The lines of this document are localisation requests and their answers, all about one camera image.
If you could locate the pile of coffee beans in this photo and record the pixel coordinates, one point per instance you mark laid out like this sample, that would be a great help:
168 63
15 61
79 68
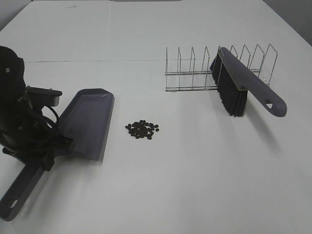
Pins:
142 129

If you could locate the grey plastic dustpan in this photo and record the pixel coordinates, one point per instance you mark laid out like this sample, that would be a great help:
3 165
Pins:
86 119

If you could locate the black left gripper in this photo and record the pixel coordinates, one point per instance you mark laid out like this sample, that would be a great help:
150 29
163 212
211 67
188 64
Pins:
30 132

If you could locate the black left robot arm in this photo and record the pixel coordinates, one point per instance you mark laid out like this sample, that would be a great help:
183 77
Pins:
12 69

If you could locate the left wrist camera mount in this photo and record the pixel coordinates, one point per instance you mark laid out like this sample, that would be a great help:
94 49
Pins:
43 97

